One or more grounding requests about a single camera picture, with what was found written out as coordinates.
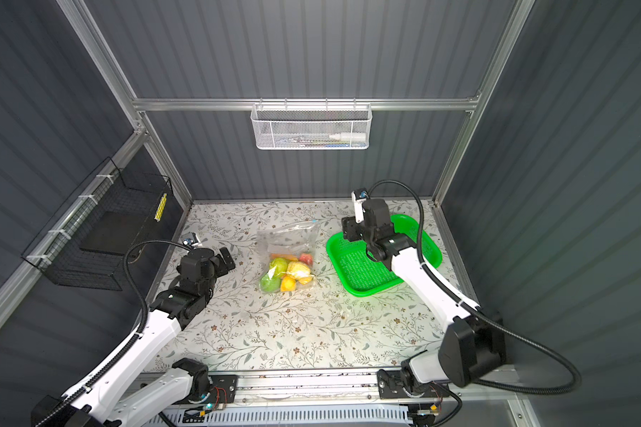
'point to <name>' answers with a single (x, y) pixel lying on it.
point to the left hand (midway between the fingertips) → (210, 254)
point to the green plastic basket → (359, 273)
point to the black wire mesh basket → (56, 250)
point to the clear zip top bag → (291, 239)
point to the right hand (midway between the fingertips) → (356, 219)
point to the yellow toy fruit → (304, 280)
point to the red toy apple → (306, 258)
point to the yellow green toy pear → (297, 269)
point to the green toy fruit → (280, 264)
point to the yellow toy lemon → (288, 284)
